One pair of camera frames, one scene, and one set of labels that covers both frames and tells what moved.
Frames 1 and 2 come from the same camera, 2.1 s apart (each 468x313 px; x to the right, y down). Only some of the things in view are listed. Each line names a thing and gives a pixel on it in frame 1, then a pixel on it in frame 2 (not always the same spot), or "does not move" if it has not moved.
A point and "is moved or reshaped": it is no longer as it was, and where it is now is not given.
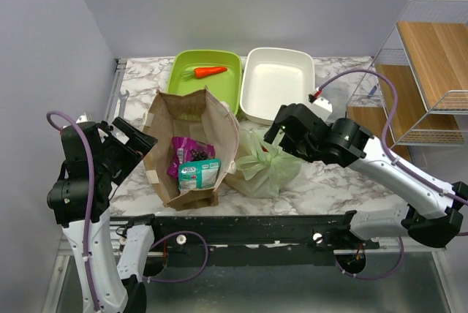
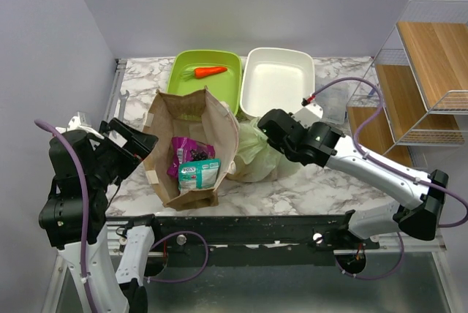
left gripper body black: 120,159 does not move
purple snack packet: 185,149 does not move
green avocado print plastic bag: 263,169 is moved or reshaped
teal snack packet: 199,175 does not move
